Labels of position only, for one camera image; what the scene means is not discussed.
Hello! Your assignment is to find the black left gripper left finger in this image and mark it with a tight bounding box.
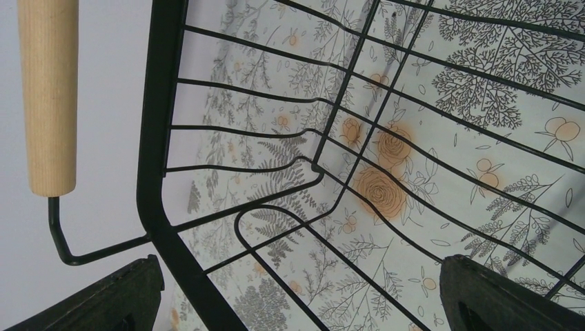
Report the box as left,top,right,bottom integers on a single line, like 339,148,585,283
8,254,164,330

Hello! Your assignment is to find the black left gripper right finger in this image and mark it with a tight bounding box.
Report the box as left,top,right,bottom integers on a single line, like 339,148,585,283
439,254,584,331

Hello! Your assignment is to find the black wire dish rack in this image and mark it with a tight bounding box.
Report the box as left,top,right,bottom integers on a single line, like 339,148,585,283
48,0,585,331

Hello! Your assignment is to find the floral patterned table mat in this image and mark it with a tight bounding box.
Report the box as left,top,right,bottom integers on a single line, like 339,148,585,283
170,0,585,331

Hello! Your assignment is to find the far wooden rack handle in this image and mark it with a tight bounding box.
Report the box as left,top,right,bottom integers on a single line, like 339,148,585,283
17,1,79,197

